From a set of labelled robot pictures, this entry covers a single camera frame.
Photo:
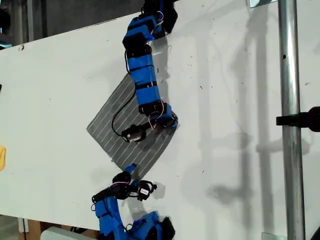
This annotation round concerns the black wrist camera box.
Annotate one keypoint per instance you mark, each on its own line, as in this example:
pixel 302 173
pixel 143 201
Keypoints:
pixel 145 190
pixel 133 133

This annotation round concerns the white box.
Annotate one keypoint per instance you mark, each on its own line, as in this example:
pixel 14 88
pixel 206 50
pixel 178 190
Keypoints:
pixel 62 235

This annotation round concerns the yellow object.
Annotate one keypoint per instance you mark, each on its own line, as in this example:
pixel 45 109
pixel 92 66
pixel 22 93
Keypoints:
pixel 2 157

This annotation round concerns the black clamp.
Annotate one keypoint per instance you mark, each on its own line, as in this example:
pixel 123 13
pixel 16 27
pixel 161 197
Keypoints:
pixel 300 120

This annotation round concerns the wooden table frame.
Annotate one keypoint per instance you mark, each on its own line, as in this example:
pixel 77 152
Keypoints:
pixel 33 226

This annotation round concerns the grey striped towel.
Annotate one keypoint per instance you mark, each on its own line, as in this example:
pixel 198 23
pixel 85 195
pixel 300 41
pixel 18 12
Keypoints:
pixel 125 150

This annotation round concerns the steel post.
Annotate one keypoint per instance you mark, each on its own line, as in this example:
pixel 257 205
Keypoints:
pixel 291 100

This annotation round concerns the metal corner bracket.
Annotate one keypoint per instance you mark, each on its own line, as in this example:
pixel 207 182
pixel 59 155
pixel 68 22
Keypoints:
pixel 257 2

